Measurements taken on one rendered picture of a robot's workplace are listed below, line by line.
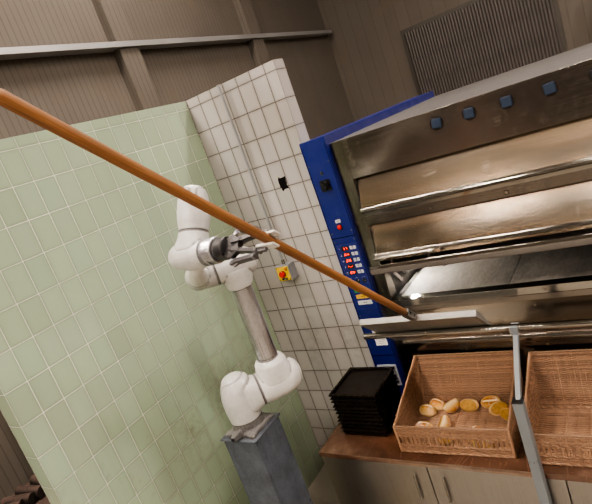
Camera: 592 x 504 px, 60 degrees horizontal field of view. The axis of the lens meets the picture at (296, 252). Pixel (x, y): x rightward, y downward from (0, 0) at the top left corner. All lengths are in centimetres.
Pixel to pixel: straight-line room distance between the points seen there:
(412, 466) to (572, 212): 139
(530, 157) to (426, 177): 47
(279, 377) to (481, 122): 146
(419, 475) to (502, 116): 171
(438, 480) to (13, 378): 193
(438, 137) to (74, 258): 176
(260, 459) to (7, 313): 125
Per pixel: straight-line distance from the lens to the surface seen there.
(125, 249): 271
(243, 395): 245
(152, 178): 126
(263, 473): 260
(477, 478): 267
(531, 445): 240
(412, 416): 292
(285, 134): 288
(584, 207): 252
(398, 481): 287
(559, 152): 246
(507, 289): 271
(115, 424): 265
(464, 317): 227
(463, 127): 251
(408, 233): 272
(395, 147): 261
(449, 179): 256
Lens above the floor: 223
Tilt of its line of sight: 13 degrees down
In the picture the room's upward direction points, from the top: 20 degrees counter-clockwise
